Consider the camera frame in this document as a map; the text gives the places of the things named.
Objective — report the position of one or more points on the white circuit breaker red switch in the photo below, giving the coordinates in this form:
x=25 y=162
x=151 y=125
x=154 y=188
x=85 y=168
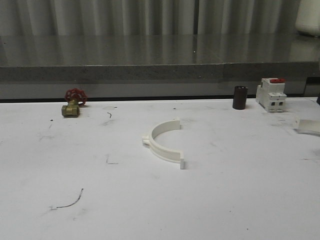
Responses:
x=270 y=94

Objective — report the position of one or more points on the brass valve red handwheel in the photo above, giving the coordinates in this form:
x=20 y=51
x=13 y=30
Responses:
x=75 y=98

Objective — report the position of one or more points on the white half pipe clamp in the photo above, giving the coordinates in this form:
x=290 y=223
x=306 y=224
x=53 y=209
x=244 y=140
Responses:
x=306 y=126
x=162 y=152

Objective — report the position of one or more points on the dark brown cylindrical capacitor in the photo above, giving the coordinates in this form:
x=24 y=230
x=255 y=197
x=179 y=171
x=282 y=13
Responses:
x=240 y=97

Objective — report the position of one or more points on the grey stone counter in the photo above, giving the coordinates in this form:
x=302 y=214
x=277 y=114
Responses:
x=43 y=68

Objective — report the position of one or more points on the white container on counter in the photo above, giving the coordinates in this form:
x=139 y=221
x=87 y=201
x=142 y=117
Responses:
x=308 y=18

